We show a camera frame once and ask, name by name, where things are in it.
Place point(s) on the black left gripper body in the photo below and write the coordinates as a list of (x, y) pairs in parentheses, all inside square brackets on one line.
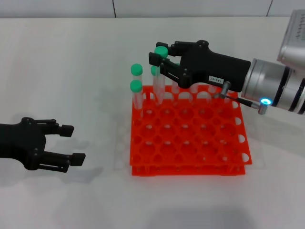
[(21, 140)]

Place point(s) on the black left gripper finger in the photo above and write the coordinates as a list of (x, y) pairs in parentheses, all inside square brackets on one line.
[(66, 130), (77, 159)]

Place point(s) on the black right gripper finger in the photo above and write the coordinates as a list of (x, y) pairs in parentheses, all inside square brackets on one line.
[(154, 59), (176, 47)]

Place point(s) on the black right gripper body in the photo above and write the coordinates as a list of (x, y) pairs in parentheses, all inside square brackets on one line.
[(209, 66)]

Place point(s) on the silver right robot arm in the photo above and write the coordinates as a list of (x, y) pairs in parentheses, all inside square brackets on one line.
[(267, 78)]

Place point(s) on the orange test tube rack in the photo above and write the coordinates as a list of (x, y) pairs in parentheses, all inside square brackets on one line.
[(190, 172)]

